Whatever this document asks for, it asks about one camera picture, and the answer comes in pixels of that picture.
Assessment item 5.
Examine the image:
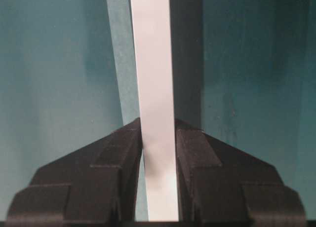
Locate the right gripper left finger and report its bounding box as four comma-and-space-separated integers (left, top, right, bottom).
4, 119, 142, 227

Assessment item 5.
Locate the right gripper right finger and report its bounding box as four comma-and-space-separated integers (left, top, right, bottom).
175, 119, 306, 227

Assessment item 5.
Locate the white wooden board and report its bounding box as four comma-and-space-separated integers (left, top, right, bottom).
131, 0, 179, 221

